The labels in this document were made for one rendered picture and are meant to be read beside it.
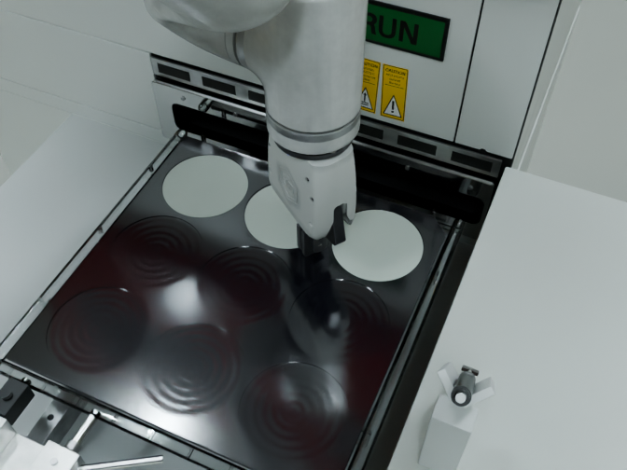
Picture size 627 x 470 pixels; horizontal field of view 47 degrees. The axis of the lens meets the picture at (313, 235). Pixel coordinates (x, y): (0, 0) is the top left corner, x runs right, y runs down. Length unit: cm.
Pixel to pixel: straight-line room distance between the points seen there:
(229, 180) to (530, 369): 41
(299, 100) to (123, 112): 49
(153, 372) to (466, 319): 30
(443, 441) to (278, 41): 32
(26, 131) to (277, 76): 71
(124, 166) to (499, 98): 51
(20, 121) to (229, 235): 52
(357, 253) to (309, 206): 14
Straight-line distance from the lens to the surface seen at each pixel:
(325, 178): 64
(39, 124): 119
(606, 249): 76
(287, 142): 62
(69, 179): 102
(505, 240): 73
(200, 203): 84
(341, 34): 55
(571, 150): 231
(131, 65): 97
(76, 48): 101
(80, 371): 74
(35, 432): 78
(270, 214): 82
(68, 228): 96
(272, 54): 57
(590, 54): 271
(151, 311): 76
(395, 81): 78
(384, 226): 81
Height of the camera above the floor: 152
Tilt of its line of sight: 51 degrees down
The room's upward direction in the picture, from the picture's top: straight up
